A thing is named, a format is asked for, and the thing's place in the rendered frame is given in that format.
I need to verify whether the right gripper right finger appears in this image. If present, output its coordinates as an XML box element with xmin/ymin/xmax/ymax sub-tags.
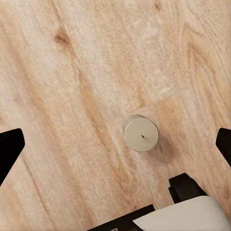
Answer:
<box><xmin>216</xmin><ymin>128</ymin><xmax>231</xmax><ymax>167</ymax></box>

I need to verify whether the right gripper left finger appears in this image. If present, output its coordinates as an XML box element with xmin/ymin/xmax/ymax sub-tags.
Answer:
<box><xmin>0</xmin><ymin>128</ymin><xmax>25</xmax><ymax>186</ymax></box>

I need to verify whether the pillar candle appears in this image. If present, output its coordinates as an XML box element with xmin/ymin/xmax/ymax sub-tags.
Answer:
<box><xmin>122</xmin><ymin>115</ymin><xmax>159</xmax><ymax>152</ymax></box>

